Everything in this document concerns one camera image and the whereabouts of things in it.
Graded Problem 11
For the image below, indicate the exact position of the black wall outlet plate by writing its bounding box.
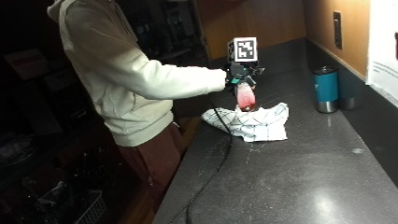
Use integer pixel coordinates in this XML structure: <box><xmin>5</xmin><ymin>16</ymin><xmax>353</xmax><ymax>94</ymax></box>
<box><xmin>332</xmin><ymin>10</ymin><xmax>344</xmax><ymax>50</ymax></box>

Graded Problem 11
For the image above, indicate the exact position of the clear bottle with red liquid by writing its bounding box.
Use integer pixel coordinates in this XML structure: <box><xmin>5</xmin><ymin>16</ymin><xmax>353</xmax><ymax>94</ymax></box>
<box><xmin>236</xmin><ymin>82</ymin><xmax>257</xmax><ymax>112</ymax></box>

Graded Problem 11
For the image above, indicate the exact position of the black cable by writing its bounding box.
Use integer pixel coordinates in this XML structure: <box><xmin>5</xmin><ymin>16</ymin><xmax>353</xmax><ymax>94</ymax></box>
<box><xmin>167</xmin><ymin>90</ymin><xmax>235</xmax><ymax>224</ymax></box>

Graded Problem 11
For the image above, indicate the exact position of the white paper sheet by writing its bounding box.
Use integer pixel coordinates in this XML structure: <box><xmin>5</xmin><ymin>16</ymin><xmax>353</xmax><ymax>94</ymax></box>
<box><xmin>365</xmin><ymin>0</ymin><xmax>398</xmax><ymax>108</ymax></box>

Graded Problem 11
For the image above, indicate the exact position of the teal steel travel tumbler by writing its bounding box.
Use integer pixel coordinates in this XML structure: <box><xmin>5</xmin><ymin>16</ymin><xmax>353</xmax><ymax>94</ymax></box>
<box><xmin>313</xmin><ymin>65</ymin><xmax>340</xmax><ymax>114</ymax></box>

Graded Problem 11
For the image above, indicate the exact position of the white marker cube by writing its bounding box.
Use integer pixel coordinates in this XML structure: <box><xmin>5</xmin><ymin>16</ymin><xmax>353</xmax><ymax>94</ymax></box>
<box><xmin>227</xmin><ymin>36</ymin><xmax>259</xmax><ymax>63</ymax></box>

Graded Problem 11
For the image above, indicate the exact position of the white checked cloth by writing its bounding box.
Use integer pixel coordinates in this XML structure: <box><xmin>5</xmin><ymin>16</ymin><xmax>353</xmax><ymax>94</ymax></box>
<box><xmin>200</xmin><ymin>102</ymin><xmax>291</xmax><ymax>143</ymax></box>

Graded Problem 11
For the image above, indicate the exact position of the wire basket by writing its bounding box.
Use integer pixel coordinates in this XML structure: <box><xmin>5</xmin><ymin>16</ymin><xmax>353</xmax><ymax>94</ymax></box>
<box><xmin>36</xmin><ymin>189</ymin><xmax>107</xmax><ymax>224</ymax></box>

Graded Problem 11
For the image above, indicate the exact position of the the person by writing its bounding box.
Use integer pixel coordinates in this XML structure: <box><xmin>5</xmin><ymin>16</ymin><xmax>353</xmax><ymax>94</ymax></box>
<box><xmin>47</xmin><ymin>0</ymin><xmax>229</xmax><ymax>200</ymax></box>

